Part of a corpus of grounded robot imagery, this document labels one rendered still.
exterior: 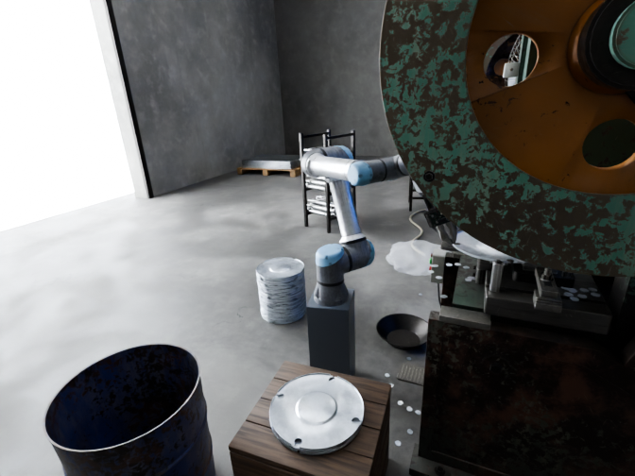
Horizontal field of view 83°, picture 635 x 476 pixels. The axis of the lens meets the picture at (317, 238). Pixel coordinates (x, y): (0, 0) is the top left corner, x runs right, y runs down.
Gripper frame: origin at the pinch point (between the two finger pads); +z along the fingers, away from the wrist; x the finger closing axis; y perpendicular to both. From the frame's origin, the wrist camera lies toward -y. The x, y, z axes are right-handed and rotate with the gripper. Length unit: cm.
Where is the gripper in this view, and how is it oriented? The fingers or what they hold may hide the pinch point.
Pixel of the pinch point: (452, 240)
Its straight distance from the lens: 129.5
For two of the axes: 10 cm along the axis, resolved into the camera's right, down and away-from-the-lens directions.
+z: 4.4, 8.8, 1.8
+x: 8.2, -3.1, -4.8
